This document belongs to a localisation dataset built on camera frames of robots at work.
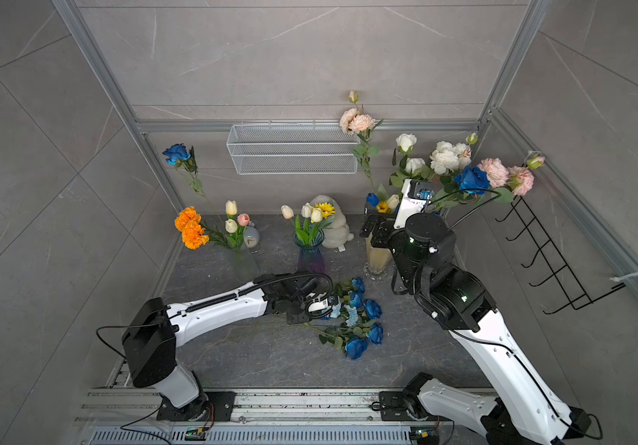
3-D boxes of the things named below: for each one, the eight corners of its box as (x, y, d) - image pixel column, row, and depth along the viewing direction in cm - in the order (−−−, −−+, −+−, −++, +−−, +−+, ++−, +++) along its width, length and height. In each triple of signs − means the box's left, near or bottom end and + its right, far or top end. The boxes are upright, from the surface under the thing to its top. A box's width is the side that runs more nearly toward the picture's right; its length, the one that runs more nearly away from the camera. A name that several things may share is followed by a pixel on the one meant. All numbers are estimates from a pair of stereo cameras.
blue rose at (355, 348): (345, 360, 83) (346, 355, 79) (344, 342, 86) (345, 337, 82) (367, 360, 83) (369, 355, 79) (366, 342, 86) (367, 336, 82)
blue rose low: (368, 344, 84) (369, 341, 82) (366, 325, 88) (367, 322, 85) (383, 344, 84) (385, 341, 82) (381, 325, 88) (382, 322, 85)
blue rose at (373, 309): (369, 321, 90) (370, 316, 87) (362, 305, 93) (363, 300, 90) (381, 316, 90) (383, 312, 88) (374, 301, 94) (376, 296, 91)
